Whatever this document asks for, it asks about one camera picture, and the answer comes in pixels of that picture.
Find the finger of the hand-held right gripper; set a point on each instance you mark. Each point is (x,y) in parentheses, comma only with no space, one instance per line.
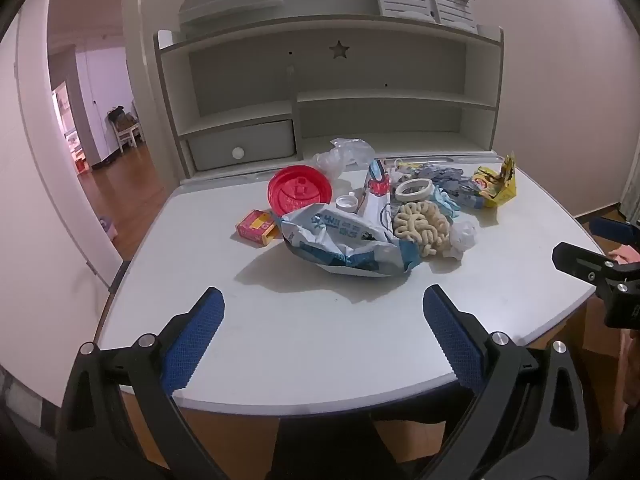
(580,262)
(612,229)

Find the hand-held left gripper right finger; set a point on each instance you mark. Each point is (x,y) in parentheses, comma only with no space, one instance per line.
(452,335)

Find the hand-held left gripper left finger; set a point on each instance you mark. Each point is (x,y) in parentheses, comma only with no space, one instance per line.
(192,340)

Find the white paper ball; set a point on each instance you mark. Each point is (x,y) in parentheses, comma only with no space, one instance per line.
(462,237)

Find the silver foil wrapper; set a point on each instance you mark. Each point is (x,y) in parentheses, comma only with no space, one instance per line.
(457,180)

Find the red plastic lid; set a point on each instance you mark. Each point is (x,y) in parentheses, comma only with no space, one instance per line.
(300,190)

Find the clear plastic wrap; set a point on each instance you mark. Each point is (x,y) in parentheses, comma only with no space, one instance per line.
(350,152)

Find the person's right forearm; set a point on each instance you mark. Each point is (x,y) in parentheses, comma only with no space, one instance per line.
(631,370)

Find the yellow cardboard box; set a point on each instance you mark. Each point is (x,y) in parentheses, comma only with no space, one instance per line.
(492,185)

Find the small pink cardboard box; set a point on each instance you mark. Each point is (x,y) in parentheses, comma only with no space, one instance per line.
(255,225)

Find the light blue glove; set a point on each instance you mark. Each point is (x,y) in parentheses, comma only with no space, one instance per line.
(447,202)

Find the white and blue plastic bag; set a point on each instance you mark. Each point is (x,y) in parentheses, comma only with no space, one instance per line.
(340,240)

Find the white tape roll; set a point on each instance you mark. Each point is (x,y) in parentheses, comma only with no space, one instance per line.
(402,191)

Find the white bottle cap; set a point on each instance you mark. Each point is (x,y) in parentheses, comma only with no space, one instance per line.
(346,204)

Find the red white blue packet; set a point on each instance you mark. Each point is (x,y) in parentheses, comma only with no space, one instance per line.
(375,185)

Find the white door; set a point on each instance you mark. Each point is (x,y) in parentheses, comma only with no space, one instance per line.
(55,185)

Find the grey drawer with white knob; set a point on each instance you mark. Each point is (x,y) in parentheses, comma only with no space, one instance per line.
(260,142)

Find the white wooden chair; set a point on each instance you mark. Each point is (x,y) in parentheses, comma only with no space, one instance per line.
(125,132)

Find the white desk shelf unit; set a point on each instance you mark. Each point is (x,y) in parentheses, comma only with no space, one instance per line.
(240,75)

